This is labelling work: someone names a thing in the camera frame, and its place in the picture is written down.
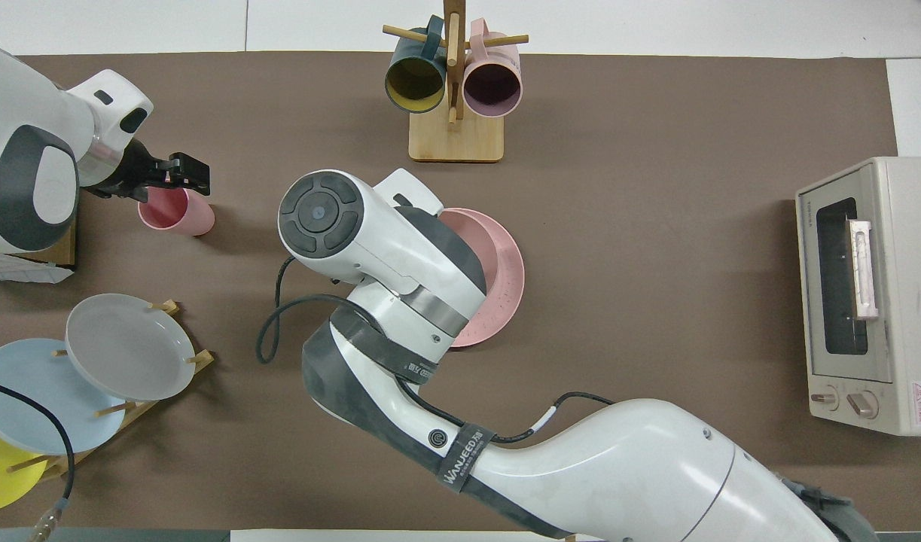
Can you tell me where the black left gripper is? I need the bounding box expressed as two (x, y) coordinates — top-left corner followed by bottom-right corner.
(90, 142), (212, 204)

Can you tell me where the pink cup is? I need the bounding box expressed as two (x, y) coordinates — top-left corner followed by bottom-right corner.
(137, 187), (215, 237)

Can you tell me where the grey plate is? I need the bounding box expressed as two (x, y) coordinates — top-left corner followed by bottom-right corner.
(66, 294), (197, 401)

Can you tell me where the wooden plate rack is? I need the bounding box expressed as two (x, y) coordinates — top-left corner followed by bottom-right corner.
(8, 300), (215, 483)

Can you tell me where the dark teal mug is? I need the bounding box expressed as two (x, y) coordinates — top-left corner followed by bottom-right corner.
(385, 15), (447, 114)

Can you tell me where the wooden mug tree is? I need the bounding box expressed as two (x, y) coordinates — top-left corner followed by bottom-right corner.
(383, 0), (529, 163)

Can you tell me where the light blue plate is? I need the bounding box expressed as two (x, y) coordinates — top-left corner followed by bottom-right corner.
(0, 338), (127, 455)

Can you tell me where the pale pink mug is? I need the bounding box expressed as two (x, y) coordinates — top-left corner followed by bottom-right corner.
(462, 19), (523, 119)

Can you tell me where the pink plate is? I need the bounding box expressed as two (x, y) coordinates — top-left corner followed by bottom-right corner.
(438, 209), (526, 349)

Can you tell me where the brown table mat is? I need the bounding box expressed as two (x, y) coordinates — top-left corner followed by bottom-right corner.
(0, 51), (921, 532)

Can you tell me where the white toaster oven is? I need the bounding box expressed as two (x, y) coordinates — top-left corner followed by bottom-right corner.
(795, 157), (921, 437)

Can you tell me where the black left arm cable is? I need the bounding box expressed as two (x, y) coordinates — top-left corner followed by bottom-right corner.
(0, 376), (77, 542)

